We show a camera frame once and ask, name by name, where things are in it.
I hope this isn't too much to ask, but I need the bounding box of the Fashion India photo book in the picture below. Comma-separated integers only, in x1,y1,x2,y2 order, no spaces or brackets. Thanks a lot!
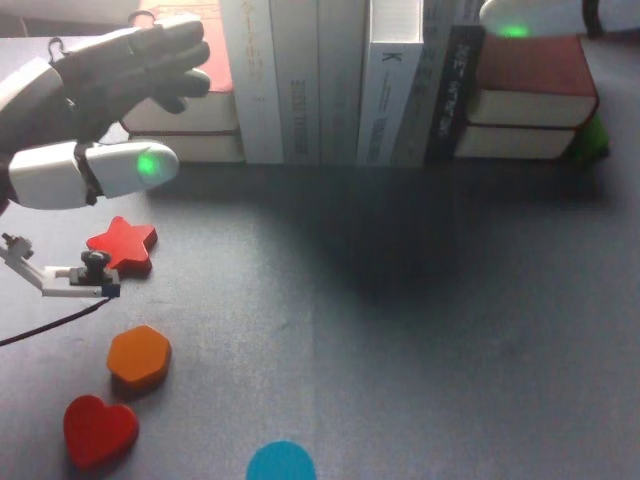
355,0,426,166

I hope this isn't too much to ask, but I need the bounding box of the grey table cloth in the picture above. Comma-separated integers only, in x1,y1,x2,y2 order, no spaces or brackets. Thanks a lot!
0,34,640,480

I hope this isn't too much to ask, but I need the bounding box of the white Special Issue book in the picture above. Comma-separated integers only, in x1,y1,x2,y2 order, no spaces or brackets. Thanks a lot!
269,0,322,165

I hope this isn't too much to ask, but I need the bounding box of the white plain spine book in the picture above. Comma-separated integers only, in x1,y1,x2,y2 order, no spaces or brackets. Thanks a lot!
317,0,374,165

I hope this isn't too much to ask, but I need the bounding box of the black spine book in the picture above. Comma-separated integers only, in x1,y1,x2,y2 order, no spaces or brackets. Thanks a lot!
424,0,486,162

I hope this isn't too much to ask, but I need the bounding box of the red star block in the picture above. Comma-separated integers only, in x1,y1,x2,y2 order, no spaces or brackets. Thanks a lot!
85,215,159,279

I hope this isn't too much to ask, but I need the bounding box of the red book with embossed emblem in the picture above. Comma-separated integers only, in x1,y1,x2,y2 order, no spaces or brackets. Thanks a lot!
119,0,237,137

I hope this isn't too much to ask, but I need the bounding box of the grey spine book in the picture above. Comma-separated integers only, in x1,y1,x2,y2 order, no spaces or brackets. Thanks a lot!
394,0,454,166

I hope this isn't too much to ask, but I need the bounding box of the orange hexagon block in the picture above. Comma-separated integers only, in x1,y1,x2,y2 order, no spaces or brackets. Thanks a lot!
106,324,173,394

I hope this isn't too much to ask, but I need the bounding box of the blue disc block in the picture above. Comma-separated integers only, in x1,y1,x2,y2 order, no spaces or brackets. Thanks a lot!
245,439,317,480

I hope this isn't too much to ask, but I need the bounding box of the green block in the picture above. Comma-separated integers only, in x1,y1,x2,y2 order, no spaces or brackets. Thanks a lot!
569,112,612,164

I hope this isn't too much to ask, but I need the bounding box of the red heart block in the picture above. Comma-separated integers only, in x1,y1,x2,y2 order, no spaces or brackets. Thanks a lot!
63,394,140,471

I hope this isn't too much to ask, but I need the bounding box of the small camera on white bracket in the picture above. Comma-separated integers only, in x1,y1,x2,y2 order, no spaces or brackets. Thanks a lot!
0,231,122,300

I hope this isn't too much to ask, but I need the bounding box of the thin black camera cable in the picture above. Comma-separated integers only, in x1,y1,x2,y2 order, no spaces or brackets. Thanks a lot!
0,294,109,348

